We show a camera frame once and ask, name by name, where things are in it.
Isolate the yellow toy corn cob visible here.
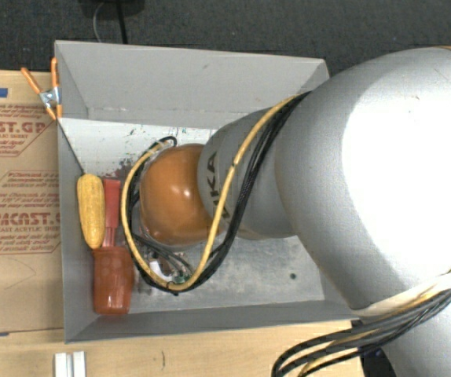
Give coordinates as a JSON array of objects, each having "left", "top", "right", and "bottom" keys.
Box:
[{"left": 76, "top": 173, "right": 107, "bottom": 250}]

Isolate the brown cardboard board red print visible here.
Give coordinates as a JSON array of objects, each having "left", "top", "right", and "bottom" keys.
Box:
[{"left": 0, "top": 68, "right": 66, "bottom": 339}]

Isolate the grey metal bin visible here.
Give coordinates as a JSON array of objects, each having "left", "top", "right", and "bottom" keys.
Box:
[{"left": 53, "top": 40, "right": 363, "bottom": 344}]

